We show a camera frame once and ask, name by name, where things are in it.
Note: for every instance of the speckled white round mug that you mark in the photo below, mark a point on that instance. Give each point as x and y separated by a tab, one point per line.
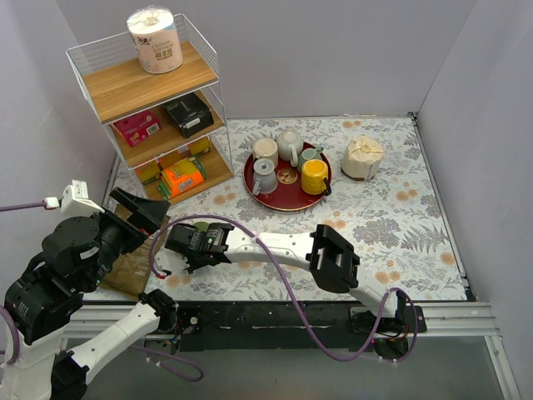
289	145

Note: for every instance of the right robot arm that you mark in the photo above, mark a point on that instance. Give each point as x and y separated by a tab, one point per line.
324	253

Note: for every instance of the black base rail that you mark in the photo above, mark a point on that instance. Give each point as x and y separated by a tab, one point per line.
262	325

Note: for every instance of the red round tray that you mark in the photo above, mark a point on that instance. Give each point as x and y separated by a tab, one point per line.
288	195

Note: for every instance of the black green box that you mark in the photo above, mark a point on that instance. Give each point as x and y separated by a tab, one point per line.
189	114

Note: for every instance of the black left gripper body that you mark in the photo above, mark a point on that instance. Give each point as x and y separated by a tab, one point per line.
128	225

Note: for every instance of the white wire wooden shelf rack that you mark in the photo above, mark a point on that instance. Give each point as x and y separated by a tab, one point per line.
116	87

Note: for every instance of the brown paper bag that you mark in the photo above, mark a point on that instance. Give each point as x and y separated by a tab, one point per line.
130	272

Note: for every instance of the floral tablecloth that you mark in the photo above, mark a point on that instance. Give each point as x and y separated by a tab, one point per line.
393	220

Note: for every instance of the beige textured mug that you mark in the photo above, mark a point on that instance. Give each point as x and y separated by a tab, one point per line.
266	148

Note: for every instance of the yellow mug black handle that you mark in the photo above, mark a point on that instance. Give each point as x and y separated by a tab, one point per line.
315	178

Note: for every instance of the light green mug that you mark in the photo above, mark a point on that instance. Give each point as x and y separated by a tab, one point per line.
201	226

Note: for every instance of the pink orange sponge box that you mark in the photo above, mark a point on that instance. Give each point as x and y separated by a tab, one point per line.
138	127

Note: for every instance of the wrapped toilet paper roll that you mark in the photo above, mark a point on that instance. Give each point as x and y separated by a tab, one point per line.
156	39

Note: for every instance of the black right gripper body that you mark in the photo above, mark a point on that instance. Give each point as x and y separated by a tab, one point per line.
173	240

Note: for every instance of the small celadon teacup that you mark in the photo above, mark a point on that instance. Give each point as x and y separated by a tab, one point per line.
307	154

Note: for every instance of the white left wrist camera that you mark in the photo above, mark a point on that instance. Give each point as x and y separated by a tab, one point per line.
74	202

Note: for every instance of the orange yellow sponge box back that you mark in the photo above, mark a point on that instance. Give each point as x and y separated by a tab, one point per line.
200	146

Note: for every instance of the orange green sponge box front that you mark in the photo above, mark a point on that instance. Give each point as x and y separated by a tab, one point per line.
181	177

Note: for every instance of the paper wrapped round package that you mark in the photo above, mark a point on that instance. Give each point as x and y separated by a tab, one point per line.
362	158

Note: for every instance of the grey blue mug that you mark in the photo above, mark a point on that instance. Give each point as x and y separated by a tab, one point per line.
264	177

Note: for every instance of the orange sponge box middle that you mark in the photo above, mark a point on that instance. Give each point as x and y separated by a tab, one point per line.
148	172

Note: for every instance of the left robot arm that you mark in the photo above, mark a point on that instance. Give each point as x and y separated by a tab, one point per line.
73	261

